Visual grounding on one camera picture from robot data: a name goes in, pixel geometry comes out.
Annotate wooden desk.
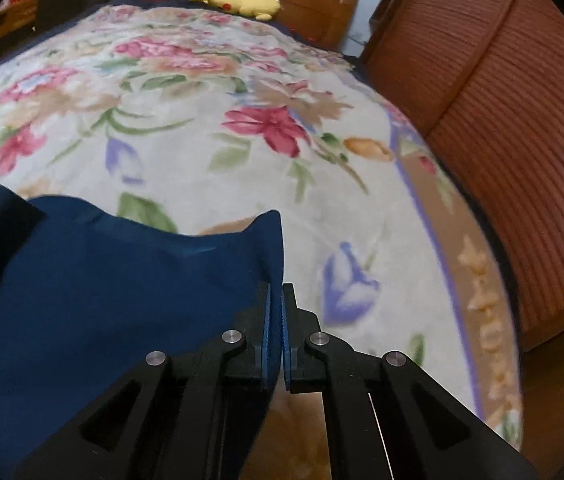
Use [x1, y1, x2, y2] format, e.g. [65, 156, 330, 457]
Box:
[0, 7, 40, 68]

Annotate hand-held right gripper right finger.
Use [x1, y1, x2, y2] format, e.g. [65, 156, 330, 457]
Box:
[281, 282, 538, 480]

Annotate floral blanket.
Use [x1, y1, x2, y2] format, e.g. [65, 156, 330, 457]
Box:
[0, 4, 525, 480]

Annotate wooden slatted wardrobe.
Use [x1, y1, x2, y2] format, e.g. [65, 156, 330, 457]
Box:
[359, 0, 564, 353]

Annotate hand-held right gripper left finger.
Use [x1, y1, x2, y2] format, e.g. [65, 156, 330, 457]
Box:
[12, 280, 275, 480]

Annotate wooden bed headboard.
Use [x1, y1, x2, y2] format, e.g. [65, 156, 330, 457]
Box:
[118, 0, 360, 51]

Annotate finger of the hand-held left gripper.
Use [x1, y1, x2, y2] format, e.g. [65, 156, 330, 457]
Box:
[0, 185, 47, 261]

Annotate navy blue jacket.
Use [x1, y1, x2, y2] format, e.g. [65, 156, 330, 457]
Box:
[0, 167, 285, 480]

